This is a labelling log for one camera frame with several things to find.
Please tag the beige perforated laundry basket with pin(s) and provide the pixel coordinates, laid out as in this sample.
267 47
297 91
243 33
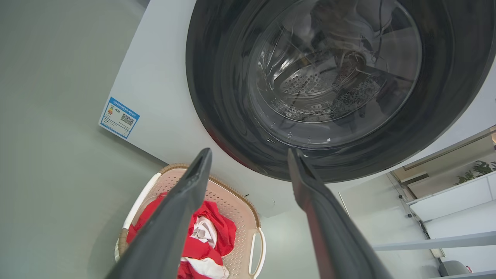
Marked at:
236 209

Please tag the white cabinet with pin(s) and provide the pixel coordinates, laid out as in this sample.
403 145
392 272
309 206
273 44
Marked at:
453 199

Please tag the red garment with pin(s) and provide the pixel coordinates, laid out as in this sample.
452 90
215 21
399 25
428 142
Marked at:
221 228

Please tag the white shelf rail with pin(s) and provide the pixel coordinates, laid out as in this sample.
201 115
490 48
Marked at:
438 243

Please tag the white garment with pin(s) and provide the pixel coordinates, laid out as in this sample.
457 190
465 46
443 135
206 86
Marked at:
205 232

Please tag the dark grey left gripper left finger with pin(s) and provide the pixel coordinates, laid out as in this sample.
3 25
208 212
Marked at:
166 224

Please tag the round dark glass washer door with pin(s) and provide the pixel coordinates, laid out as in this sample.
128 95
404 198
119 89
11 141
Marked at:
217 97

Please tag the green potted plant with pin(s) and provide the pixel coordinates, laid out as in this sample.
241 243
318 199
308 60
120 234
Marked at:
480 168

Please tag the round filter cover on washer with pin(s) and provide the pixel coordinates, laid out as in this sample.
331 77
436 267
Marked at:
268 205

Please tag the grey rounded object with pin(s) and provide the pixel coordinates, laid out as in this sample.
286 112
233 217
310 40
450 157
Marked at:
453 268

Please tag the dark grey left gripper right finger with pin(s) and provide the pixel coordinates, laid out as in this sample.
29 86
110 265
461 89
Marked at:
333 232

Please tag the blue energy label sticker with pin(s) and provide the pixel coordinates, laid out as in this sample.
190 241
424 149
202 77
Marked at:
119 117

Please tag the white front-load washing machine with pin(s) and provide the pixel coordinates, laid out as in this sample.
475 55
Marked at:
155 77

